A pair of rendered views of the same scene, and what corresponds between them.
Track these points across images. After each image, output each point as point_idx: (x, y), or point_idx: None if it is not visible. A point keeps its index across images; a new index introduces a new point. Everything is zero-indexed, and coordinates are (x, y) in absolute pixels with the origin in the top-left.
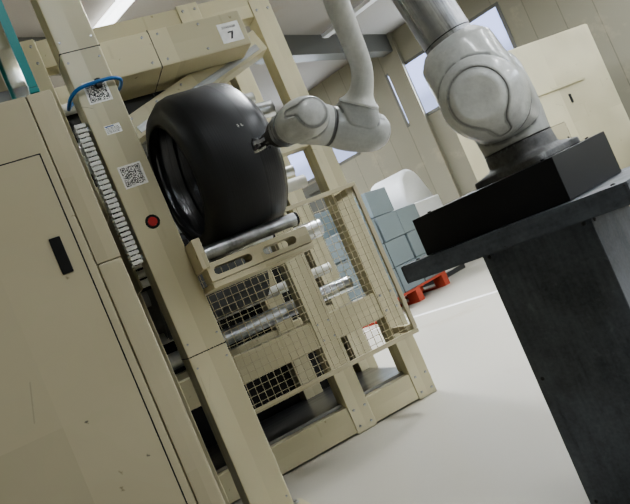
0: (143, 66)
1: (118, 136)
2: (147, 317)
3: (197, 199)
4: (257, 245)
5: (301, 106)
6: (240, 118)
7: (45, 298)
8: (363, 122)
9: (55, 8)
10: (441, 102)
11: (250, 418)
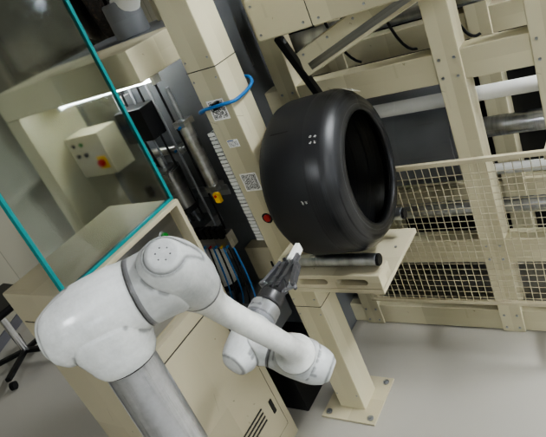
0: (294, 26)
1: (237, 150)
2: None
3: (354, 147)
4: (332, 277)
5: (223, 359)
6: (306, 196)
7: (101, 384)
8: (288, 376)
9: (176, 28)
10: None
11: (335, 352)
